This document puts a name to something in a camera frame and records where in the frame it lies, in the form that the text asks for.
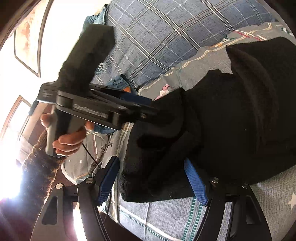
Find black pants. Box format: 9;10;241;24
56;24;296;203

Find brown knitted sleeve forearm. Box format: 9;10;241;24
20;131;65;209

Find person's left hand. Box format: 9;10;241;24
52;121;95;157

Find blue jeans with leather patch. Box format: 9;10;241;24
91;74;137;134

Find grey patterned bed sheet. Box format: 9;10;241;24
62;22;295;240

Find blue plaid pillow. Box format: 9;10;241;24
93;0;275;90

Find blue denim garment on pillow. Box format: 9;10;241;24
80;4;108;35

